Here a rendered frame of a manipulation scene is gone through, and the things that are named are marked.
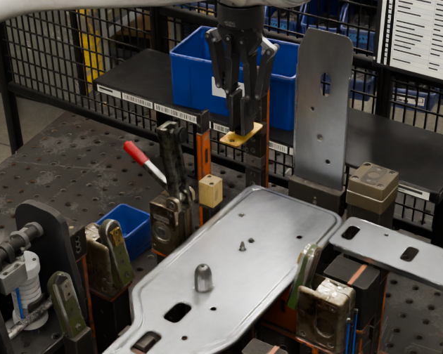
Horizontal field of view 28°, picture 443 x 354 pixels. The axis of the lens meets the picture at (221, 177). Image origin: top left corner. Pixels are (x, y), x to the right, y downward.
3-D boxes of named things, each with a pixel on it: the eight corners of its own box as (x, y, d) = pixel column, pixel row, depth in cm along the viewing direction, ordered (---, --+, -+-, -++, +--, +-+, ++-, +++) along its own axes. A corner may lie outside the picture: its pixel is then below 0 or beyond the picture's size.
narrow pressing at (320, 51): (341, 193, 178) (352, 38, 159) (292, 176, 184) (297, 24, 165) (342, 192, 179) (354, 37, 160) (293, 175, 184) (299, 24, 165)
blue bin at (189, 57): (291, 132, 193) (293, 79, 186) (169, 103, 204) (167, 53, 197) (319, 99, 205) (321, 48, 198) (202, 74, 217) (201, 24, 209)
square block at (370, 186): (368, 329, 188) (383, 190, 168) (335, 315, 192) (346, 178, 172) (385, 307, 194) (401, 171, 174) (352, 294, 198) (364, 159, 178)
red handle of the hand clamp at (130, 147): (178, 204, 165) (120, 144, 166) (174, 209, 166) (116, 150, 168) (192, 192, 167) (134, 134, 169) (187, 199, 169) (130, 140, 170)
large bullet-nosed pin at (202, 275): (205, 301, 154) (204, 272, 150) (191, 295, 156) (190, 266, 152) (216, 291, 156) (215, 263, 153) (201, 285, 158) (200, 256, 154)
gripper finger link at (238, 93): (233, 96, 145) (228, 95, 146) (232, 132, 149) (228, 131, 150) (242, 89, 148) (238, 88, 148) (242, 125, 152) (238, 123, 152)
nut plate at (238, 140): (237, 148, 147) (237, 142, 146) (218, 142, 149) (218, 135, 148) (264, 126, 153) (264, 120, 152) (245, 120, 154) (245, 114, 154)
